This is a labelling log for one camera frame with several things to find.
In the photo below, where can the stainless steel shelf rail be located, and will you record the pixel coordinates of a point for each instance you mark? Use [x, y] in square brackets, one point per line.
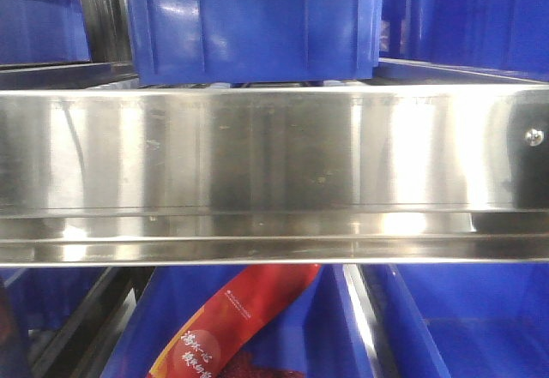
[428, 173]

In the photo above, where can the red snack bag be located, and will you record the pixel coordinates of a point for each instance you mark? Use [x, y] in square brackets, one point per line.
[206, 343]

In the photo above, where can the dark blue bin upper middle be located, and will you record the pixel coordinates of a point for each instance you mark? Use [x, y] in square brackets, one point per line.
[241, 41]

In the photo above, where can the dark blue bin lower right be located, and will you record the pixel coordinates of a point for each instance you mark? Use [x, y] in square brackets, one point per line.
[464, 320]

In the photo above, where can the dark blue bin upper right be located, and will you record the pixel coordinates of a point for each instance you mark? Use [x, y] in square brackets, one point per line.
[507, 35]

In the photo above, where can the dark blue bin upper left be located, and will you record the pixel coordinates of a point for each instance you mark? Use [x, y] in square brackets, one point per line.
[42, 31]

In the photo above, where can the dark blue bin lower middle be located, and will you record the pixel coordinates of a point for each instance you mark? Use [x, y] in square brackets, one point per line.
[317, 336]

